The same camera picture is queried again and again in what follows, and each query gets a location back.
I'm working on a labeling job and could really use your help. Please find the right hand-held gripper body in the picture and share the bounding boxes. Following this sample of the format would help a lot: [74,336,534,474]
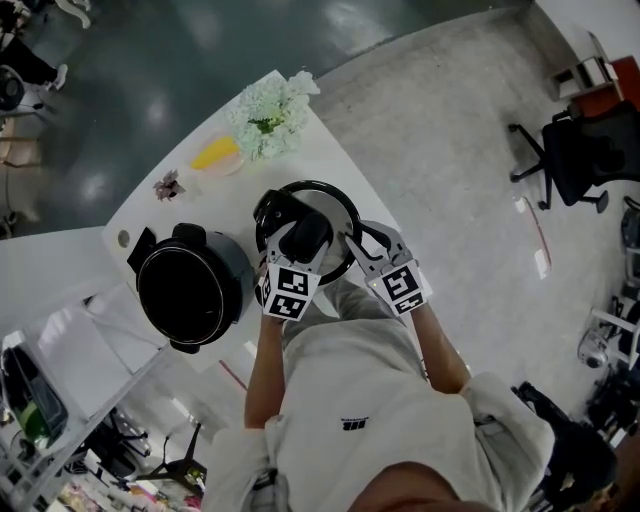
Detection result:
[362,250,434,319]

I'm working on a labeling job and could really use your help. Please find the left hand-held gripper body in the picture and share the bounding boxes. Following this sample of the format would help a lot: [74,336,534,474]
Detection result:
[255,249,324,322]

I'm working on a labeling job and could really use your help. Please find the cooker lid with black handle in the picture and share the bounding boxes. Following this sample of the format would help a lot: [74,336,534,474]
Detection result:
[253,179,363,288]

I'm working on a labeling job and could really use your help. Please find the black pressure cooker pot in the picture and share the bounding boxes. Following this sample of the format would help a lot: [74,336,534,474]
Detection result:
[135,222,257,356]

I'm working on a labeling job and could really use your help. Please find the person's right forearm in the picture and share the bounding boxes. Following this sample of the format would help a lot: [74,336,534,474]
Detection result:
[406,304,475,395]

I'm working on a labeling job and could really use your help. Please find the person's left forearm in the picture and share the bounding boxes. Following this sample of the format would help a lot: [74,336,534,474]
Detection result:
[243,313,287,430]

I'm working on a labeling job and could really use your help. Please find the person's grey trousers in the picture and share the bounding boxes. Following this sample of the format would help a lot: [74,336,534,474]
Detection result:
[282,277,414,352]

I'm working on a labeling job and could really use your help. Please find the white square table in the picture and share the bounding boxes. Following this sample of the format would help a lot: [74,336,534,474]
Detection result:
[102,69,402,374]

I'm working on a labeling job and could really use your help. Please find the yellow corn cob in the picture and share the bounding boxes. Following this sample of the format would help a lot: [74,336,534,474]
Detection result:
[189,136,241,171]

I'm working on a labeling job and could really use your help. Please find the small pink potted plant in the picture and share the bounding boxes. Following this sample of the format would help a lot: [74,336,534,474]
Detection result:
[152,169,188,203]

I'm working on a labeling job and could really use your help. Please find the white flower bouquet in vase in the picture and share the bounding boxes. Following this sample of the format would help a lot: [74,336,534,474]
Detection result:
[227,70,322,163]

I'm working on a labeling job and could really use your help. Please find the person's white shirt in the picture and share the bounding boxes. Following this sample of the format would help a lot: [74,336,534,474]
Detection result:
[202,319,557,512]

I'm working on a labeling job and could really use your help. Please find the black folding stand with tray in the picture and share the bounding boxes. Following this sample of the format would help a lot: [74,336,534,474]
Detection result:
[134,422,209,499]

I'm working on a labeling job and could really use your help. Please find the black mesh office chair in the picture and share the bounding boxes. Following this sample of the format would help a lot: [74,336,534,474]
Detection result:
[508,97,640,216]

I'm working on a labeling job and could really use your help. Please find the white metal shelf rack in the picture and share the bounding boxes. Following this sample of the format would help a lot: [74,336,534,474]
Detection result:
[0,279,222,512]

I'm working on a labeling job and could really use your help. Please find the white equipment rack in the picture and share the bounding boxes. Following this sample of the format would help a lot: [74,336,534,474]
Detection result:
[589,307,640,372]

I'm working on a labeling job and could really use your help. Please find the red and white cabinet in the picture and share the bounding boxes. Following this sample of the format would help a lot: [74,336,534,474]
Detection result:
[549,32,640,109]

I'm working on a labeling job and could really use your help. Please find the black appliance with green window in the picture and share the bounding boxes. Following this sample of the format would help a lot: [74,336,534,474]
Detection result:
[0,344,69,447]

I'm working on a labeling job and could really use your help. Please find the white ornate table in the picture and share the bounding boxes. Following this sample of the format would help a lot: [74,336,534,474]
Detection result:
[54,0,94,29]

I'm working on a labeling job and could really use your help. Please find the grey round camera device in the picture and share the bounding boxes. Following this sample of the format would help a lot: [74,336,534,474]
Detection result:
[577,327,609,369]

